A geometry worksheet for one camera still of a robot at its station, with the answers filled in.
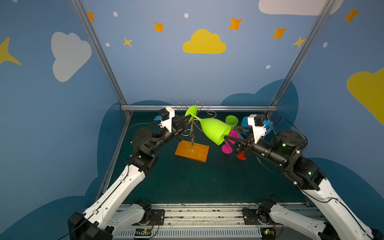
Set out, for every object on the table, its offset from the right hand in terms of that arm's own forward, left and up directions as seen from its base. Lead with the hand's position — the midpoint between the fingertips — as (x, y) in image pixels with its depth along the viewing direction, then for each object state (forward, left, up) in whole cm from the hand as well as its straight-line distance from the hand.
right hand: (233, 130), depth 55 cm
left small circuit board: (-31, +39, -46) cm, 68 cm away
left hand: (+6, +18, +2) cm, 19 cm away
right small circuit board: (-27, -24, -47) cm, 59 cm away
